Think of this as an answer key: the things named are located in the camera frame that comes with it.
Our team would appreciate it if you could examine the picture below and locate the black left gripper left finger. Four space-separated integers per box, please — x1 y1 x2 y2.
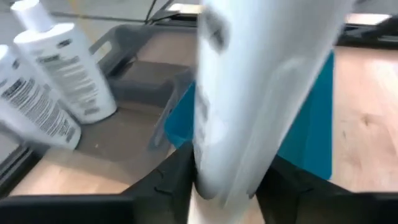
0 141 197 224

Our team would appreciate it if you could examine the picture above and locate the black aluminium table frame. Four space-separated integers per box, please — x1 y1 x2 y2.
0 0 398 198

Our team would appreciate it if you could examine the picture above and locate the white plastic cleaner bottle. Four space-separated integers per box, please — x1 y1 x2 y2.
0 43 83 151
10 0 118 125
186 0 356 224

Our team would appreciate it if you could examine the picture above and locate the teal plastic bin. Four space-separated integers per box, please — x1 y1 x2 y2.
164 50 336 182

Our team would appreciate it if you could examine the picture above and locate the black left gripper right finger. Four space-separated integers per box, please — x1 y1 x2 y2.
254 154 398 224

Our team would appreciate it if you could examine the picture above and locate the grey translucent plastic bin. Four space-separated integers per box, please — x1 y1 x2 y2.
73 23 201 164

